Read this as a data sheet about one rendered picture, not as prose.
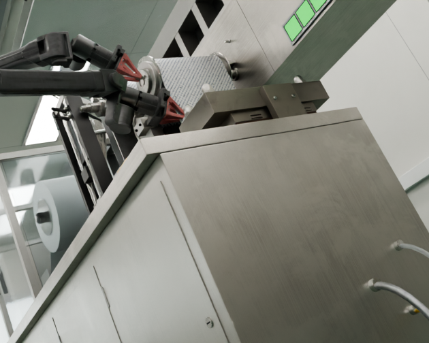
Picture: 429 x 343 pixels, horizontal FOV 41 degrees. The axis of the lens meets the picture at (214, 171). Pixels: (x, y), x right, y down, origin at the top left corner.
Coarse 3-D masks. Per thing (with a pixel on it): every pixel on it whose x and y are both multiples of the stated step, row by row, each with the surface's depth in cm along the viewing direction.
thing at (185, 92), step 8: (168, 80) 161; (176, 80) 162; (184, 80) 164; (192, 80) 165; (200, 80) 167; (208, 80) 168; (216, 80) 170; (224, 80) 171; (168, 88) 160; (176, 88) 161; (184, 88) 162; (192, 88) 164; (200, 88) 165; (216, 88) 168; (224, 88) 170; (232, 88) 171; (176, 96) 160; (184, 96) 161; (192, 96) 162; (200, 96) 164; (184, 104) 159; (192, 104) 161; (176, 112) 157
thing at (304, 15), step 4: (304, 4) 155; (308, 4) 153; (300, 8) 156; (304, 8) 155; (308, 8) 154; (296, 12) 157; (300, 12) 156; (304, 12) 155; (308, 12) 154; (312, 12) 153; (300, 16) 156; (304, 16) 155; (308, 16) 154; (312, 16) 153; (300, 20) 157; (304, 20) 156; (308, 20) 154; (304, 24) 156
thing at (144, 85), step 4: (140, 72) 165; (144, 72) 163; (148, 72) 163; (148, 76) 162; (140, 80) 166; (144, 80) 164; (148, 80) 162; (140, 84) 166; (144, 84) 165; (148, 84) 162; (152, 84) 163; (140, 88) 166; (144, 88) 164; (148, 88) 163; (148, 92) 164
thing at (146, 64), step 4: (140, 64) 166; (144, 64) 164; (148, 64) 162; (224, 64) 176; (140, 68) 167; (144, 68) 166; (148, 68) 163; (152, 68) 162; (152, 72) 162; (156, 72) 162; (152, 76) 162; (156, 76) 161; (152, 80) 162; (156, 80) 161; (136, 84) 170; (156, 84) 162; (152, 88) 163; (156, 88) 162; (152, 92) 164; (156, 92) 163
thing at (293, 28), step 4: (292, 20) 159; (296, 20) 158; (288, 24) 161; (292, 24) 160; (296, 24) 158; (288, 28) 161; (292, 28) 160; (296, 28) 158; (300, 28) 157; (288, 32) 161; (292, 32) 160; (296, 32) 159; (292, 36) 160; (292, 40) 161
